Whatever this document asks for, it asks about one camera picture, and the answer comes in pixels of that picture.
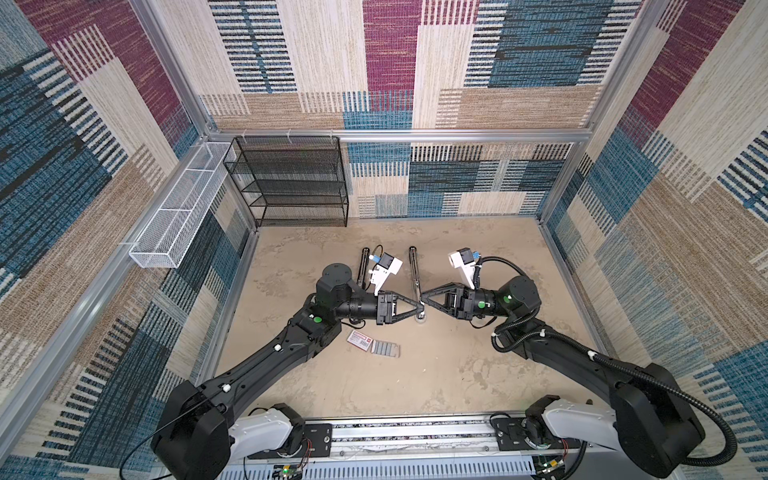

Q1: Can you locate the white wire mesh basket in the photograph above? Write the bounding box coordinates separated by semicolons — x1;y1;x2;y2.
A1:
129;142;230;269

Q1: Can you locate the black wire mesh shelf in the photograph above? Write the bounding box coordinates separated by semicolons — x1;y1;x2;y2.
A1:
224;136;349;227

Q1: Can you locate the red staples box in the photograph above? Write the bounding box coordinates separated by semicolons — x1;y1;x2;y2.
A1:
347;330;374;352

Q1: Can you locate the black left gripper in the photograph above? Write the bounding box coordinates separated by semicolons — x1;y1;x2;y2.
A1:
331;291;420;330

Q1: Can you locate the aluminium mounting rail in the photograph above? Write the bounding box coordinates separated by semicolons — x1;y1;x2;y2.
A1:
149;413;679;480

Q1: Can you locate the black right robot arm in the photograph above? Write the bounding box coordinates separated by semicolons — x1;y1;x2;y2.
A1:
421;276;705;477

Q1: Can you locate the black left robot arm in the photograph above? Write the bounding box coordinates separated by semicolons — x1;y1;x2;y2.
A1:
150;263;424;479

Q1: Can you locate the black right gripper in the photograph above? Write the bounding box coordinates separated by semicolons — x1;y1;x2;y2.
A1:
420;282;512;322

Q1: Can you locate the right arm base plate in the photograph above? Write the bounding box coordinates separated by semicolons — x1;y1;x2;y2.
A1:
488;412;581;452

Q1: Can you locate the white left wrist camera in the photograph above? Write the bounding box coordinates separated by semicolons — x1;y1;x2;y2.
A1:
369;252;403;296

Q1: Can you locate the white staples tray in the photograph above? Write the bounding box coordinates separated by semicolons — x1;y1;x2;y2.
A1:
370;340;401;358

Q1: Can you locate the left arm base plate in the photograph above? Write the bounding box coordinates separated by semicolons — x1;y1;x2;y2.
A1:
247;423;333;461

